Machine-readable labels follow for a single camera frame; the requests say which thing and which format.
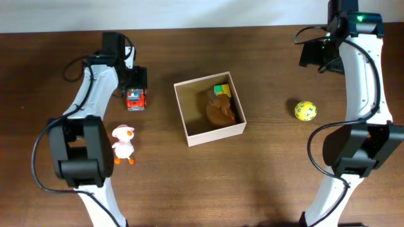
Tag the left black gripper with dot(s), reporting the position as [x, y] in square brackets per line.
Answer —
[142, 82]

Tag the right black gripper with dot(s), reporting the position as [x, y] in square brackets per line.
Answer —
[310, 55]

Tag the red grey toy truck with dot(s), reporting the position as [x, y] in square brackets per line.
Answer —
[136, 99]

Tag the multicolour puzzle cube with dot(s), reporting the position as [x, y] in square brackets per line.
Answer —
[222, 89]

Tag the brown plush toy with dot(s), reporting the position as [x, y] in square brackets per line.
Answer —
[220, 112]

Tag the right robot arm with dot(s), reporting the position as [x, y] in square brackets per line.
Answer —
[367, 137]

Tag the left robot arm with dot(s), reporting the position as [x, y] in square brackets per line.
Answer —
[82, 154]

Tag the yellow ball blue letters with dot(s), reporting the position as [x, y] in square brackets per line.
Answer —
[305, 111]

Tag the white open cardboard box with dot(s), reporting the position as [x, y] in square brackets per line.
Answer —
[192, 98]

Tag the pink white duck toy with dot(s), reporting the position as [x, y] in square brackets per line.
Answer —
[123, 149]

